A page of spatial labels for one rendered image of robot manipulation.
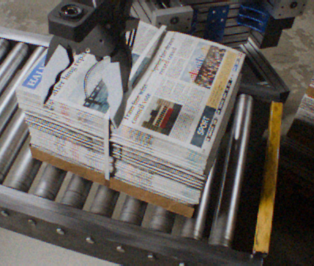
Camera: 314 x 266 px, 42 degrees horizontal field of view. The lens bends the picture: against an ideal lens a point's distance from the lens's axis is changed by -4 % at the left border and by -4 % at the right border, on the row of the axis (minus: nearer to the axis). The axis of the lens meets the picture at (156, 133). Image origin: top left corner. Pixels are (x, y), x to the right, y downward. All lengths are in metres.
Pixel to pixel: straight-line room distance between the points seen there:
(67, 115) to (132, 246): 0.29
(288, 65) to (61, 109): 1.98
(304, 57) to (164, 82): 1.98
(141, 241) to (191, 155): 0.23
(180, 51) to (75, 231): 0.42
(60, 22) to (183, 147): 0.33
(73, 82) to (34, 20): 1.94
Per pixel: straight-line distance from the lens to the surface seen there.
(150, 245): 0.86
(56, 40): 0.58
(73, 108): 0.76
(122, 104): 0.56
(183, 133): 0.72
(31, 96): 0.79
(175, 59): 0.85
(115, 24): 0.54
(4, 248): 1.78
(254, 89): 1.17
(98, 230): 0.87
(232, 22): 1.76
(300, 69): 2.62
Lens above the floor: 1.58
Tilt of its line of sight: 51 degrees down
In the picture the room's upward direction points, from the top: 8 degrees clockwise
